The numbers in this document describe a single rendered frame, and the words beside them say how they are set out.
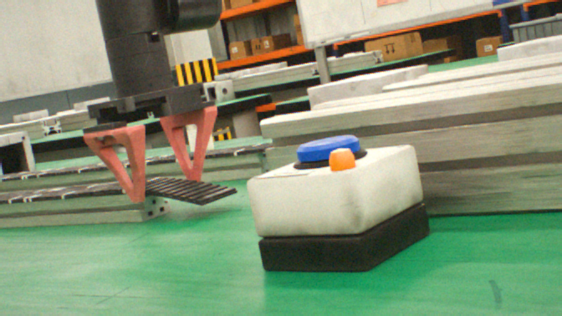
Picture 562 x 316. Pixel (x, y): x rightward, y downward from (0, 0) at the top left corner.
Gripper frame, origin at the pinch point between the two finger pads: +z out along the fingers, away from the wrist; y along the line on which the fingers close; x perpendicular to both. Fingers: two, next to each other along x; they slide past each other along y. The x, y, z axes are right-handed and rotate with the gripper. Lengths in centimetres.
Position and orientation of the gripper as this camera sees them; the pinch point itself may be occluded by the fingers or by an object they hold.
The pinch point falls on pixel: (166, 184)
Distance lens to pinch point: 81.8
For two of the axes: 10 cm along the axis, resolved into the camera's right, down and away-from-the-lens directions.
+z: 2.0, 9.7, 1.2
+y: 6.0, -2.2, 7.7
